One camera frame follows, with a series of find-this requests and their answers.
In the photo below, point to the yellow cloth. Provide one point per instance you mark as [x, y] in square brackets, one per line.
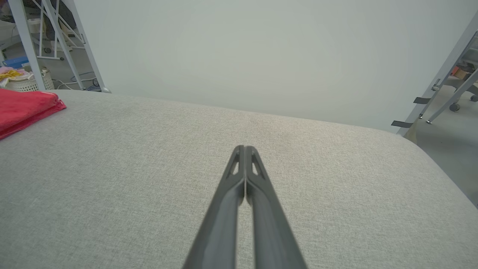
[10, 74]

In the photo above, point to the grey fabric sofa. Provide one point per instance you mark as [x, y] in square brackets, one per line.
[112, 168]

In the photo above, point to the blue box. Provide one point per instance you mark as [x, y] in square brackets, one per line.
[15, 61]

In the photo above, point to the black tape strip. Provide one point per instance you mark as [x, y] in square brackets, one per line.
[422, 100]
[401, 123]

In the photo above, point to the grey metal frame legs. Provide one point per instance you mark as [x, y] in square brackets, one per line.
[27, 41]

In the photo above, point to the white perforated laundry basket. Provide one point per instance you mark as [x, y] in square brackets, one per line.
[23, 86]

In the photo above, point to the office chair base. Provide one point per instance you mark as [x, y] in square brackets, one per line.
[455, 107]

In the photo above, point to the folded red cloth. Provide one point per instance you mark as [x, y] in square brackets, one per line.
[22, 108]

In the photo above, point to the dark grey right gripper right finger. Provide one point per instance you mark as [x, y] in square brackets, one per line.
[272, 231]

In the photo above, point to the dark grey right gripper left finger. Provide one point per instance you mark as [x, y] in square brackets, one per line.
[220, 224]

